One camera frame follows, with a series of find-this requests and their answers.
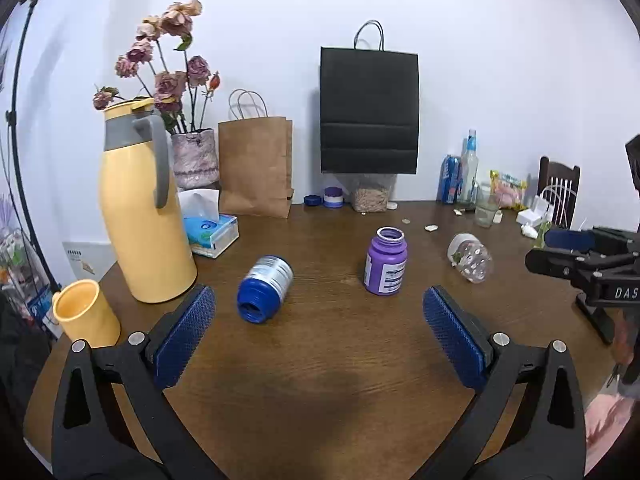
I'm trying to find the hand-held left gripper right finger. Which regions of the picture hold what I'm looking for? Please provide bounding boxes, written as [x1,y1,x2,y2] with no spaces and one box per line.
[415,285,587,480]

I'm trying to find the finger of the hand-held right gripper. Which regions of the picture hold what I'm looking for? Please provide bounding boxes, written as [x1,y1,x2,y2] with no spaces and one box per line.
[544,227,598,252]
[524,248,602,281]

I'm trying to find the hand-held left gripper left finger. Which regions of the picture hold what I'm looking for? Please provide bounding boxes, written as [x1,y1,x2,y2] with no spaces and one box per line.
[51,284,223,480]

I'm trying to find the clear plastic bottle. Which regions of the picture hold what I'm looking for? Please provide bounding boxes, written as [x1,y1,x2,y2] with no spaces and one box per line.
[447,233,494,284]

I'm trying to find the blue and silver bottle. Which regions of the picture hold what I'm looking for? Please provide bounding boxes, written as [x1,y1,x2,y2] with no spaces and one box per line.
[237,255,294,323]

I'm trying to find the yellow cup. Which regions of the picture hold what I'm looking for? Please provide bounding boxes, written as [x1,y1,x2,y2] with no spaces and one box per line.
[52,279,122,348]

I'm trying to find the person's right hand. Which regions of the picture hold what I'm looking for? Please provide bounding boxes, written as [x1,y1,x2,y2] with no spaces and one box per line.
[607,305,640,391]

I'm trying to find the white box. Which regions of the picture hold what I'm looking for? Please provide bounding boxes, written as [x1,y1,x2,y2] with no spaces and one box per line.
[516,196,551,228]

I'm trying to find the dark wooden chair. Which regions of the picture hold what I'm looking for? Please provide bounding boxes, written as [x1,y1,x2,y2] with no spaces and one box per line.
[537,156,582,228]

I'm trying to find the colourful snack packet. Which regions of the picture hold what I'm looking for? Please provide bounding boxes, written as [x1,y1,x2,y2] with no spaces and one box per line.
[489,170,528,210]

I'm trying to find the drinking glass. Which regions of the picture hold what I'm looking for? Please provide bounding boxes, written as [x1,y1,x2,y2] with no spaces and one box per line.
[474,182,501,229]

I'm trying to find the purple bottle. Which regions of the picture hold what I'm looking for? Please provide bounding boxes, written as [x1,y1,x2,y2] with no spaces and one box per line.
[364,227,408,296]

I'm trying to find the yellow thermos jug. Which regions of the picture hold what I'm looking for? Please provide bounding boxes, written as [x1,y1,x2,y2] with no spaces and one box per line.
[98,98,198,304]

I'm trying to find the blue tissue box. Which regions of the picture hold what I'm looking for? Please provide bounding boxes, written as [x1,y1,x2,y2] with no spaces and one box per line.
[178,188,240,259]

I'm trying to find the clear bottle with blue cap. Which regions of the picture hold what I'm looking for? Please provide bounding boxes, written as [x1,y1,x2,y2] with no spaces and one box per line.
[459,129,480,206]

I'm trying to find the white calendar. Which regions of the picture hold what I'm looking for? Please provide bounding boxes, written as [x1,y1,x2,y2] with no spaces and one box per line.
[62,241,118,281]

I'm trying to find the blue drink can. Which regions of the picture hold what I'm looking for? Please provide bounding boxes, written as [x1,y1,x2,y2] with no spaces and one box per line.
[438,155,463,205]

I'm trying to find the person's pink clothing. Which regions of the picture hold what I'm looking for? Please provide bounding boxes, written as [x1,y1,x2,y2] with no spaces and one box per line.
[584,392,632,467]

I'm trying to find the clear jar of grains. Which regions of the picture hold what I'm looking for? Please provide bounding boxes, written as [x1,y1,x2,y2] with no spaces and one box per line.
[352,174,393,213]

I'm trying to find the pink mottled vase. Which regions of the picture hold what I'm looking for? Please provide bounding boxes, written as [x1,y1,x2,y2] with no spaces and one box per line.
[171,128,221,191]

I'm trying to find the cluttered shelf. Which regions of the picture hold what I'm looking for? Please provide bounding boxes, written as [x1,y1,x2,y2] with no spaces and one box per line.
[0,225,56,336]

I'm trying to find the brown paper bag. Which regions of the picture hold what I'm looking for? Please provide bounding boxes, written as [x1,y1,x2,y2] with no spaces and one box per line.
[218,89,294,219]

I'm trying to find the black paper bag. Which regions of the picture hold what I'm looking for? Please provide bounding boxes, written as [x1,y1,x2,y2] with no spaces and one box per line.
[320,20,420,175]

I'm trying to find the dried pink flowers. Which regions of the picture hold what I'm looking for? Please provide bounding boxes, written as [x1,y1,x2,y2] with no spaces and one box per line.
[93,0,222,135]

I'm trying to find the black light stand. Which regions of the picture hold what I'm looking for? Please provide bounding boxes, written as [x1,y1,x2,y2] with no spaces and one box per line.
[0,0,68,293]

